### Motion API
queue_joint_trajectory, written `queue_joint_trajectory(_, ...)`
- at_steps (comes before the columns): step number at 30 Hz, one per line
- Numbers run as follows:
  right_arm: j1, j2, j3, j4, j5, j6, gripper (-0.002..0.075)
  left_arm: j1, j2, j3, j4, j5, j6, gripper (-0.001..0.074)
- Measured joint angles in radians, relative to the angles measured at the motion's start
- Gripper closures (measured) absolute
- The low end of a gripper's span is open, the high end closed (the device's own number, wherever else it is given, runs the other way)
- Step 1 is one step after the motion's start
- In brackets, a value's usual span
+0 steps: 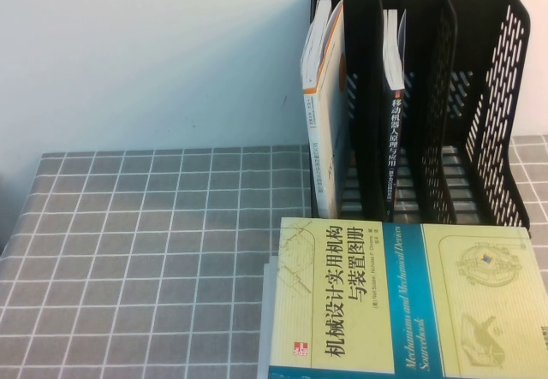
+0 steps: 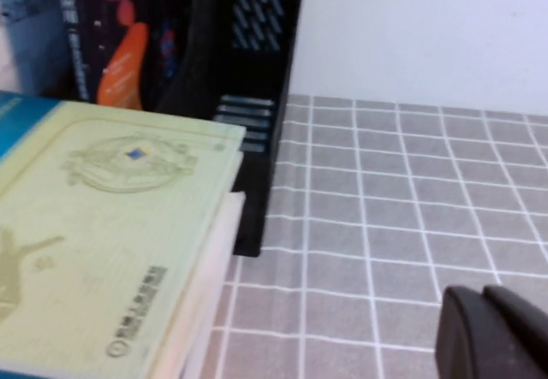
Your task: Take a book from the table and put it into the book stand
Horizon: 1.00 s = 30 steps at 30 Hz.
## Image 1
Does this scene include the black robotics book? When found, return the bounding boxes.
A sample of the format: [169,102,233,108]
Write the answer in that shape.
[381,9,408,223]

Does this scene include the white orange book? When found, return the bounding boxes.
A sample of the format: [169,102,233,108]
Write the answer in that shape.
[301,0,357,220]

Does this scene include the pale grey book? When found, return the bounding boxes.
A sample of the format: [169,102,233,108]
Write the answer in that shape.
[258,261,280,379]

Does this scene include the yellow green mechanisms book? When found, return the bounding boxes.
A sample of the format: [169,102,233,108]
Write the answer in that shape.
[267,216,548,379]

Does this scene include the black perforated book stand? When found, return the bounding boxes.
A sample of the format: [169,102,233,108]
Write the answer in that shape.
[308,0,533,240]

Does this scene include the grey checkered tablecloth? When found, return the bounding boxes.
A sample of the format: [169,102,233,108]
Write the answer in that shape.
[0,133,548,379]

